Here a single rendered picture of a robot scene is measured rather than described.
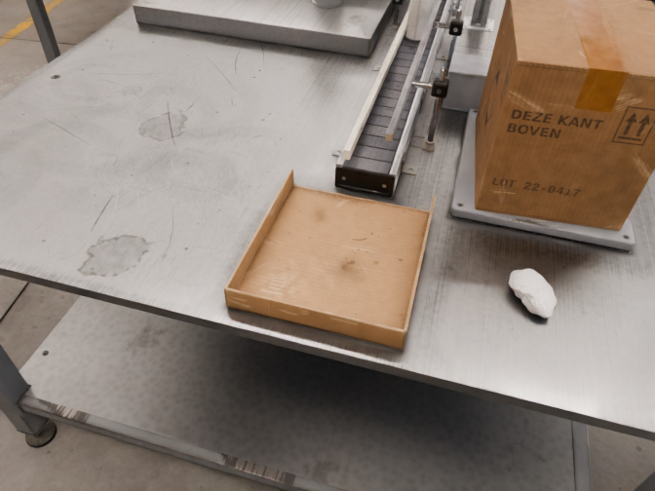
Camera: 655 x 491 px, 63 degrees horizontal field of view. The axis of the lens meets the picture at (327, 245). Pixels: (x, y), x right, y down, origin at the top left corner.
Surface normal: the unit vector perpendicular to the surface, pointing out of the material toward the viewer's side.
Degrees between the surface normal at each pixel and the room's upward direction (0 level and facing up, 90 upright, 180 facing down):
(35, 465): 0
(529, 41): 0
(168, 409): 1
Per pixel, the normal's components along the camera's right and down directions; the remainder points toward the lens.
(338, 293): 0.03, -0.72
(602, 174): -0.20, 0.68
